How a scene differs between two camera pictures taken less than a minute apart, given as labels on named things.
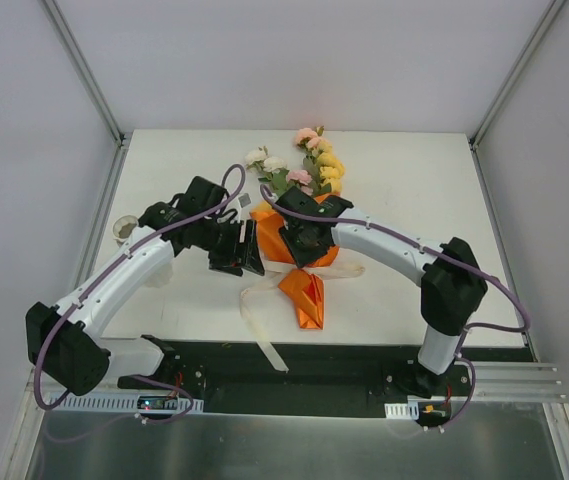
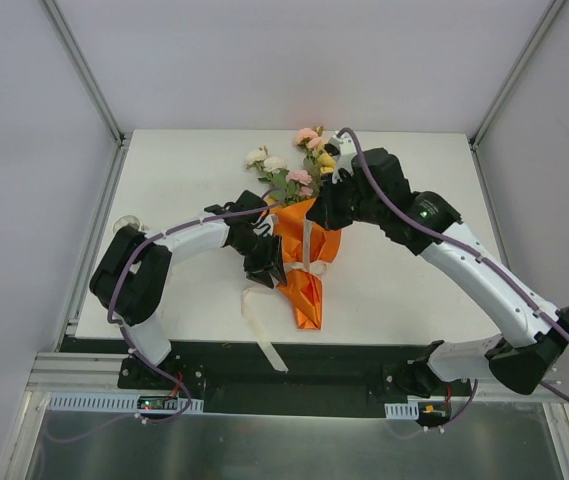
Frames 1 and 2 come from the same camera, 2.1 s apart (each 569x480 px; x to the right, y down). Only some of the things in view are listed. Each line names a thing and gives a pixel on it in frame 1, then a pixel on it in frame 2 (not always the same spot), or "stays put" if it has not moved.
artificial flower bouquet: [325, 167] stays put
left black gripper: [239, 247] → [266, 258]
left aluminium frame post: [85, 72] stays put
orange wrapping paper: [303, 288] stays put
